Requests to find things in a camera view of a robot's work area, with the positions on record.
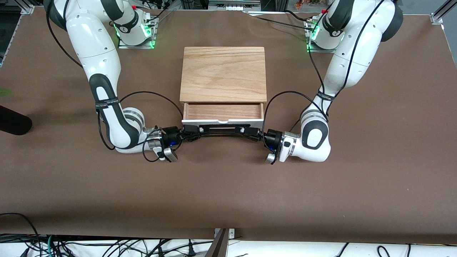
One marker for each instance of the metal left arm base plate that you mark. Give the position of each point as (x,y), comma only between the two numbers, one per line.
(314,50)

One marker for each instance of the aluminium corner profile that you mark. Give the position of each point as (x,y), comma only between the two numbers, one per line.
(441,12)
(28,7)

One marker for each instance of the dark camera mount post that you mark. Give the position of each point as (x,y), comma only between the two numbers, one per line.
(218,248)

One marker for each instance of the wooden drawer cabinet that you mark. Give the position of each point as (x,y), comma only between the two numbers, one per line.
(223,75)

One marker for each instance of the small metal bracket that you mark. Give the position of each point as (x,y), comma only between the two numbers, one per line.
(232,233)

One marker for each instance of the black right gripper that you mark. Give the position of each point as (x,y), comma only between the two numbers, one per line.
(172,136)

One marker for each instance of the black rounded object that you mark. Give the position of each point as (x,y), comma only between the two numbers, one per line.
(14,123)

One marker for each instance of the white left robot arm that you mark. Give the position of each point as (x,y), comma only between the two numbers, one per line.
(353,60)

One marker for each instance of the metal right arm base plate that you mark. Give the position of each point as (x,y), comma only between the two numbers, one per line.
(137,46)

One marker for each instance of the grey background device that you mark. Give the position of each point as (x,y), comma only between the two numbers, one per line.
(232,5)

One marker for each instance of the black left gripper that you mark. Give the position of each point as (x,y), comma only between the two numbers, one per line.
(272,137)

